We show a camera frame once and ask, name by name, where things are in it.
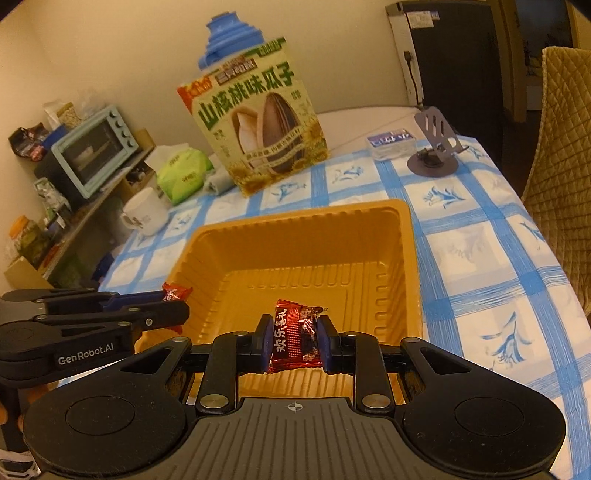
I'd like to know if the red candy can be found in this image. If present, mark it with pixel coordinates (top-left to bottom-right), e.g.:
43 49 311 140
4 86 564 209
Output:
162 282 193 335

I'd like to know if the grey folded cloth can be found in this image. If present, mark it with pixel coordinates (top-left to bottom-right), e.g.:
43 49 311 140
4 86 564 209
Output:
204 167 235 196

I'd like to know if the grey phone stand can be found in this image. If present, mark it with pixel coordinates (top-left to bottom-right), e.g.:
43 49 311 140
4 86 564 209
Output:
407 107 466 178

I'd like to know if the orange plastic tray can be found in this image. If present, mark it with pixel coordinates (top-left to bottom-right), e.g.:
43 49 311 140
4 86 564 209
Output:
134 198 425 401

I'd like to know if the blue checkered tablecloth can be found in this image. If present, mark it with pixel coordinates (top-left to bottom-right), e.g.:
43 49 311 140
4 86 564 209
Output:
102 138 590 479

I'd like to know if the blue thermos jug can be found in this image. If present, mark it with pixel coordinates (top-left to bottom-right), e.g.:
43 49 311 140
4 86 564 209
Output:
197 12 266 71

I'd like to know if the sunflower seed bag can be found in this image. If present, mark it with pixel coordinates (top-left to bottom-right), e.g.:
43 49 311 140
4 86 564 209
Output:
177 37 329 196

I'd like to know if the dark red candy wrapper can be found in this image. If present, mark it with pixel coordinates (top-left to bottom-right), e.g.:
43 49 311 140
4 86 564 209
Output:
267 299 325 373

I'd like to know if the glass jar with lid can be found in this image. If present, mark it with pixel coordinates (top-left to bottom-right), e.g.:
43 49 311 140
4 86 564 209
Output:
9 215 52 269

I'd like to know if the quilted beige chair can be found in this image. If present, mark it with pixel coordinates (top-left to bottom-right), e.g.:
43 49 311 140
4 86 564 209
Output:
522 46 591 315

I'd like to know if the wooden shelf unit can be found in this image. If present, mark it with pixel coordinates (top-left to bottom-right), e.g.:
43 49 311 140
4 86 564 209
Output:
4 129 155 289

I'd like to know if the light blue toaster oven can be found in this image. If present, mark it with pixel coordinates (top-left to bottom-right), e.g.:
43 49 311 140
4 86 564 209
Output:
51 105 139 199

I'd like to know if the black cabinet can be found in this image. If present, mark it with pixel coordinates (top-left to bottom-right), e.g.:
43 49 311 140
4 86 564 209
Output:
386 1 504 165

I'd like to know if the white ceramic mug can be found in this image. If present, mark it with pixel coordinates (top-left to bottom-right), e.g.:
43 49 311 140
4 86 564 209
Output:
120 187 169 236

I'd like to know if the green tissue pack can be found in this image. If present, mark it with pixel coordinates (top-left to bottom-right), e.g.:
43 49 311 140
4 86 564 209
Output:
145 143 213 206

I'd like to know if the small clear blue box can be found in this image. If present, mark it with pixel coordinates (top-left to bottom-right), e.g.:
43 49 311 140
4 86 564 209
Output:
366 129 416 161

